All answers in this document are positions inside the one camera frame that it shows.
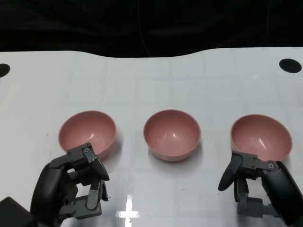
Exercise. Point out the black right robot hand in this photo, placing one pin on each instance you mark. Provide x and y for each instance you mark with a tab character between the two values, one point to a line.
281	189

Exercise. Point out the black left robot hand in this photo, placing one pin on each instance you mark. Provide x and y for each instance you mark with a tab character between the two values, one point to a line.
50	189

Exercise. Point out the pink plastic bowl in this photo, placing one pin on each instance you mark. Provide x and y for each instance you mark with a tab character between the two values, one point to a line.
261	137
87	130
171	134

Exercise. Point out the black round table grommet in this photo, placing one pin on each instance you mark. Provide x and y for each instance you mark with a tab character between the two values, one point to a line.
290	65
3	70

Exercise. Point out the black backdrop curtain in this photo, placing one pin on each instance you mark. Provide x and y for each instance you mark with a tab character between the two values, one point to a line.
71	23

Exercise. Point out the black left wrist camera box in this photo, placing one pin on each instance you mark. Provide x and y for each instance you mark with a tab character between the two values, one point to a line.
11	212

